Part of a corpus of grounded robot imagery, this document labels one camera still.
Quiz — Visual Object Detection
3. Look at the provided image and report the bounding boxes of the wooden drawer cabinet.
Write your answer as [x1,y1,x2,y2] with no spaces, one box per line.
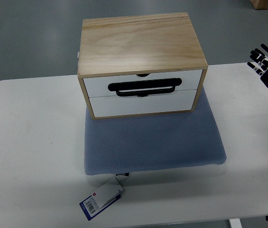
[77,13,208,119]

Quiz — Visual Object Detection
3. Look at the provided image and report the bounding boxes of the white lower drawer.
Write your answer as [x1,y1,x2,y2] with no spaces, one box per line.
[90,90,196,117]

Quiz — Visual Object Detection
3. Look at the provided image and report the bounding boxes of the white table leg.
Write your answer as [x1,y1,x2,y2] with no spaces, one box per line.
[229,218,242,228]

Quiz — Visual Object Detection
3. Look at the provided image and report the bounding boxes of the blue grey cushion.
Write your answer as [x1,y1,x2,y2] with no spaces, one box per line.
[84,91,227,175]

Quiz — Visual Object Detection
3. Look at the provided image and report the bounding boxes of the white blue product tag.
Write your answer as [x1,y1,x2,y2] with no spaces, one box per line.
[79,173,129,221]

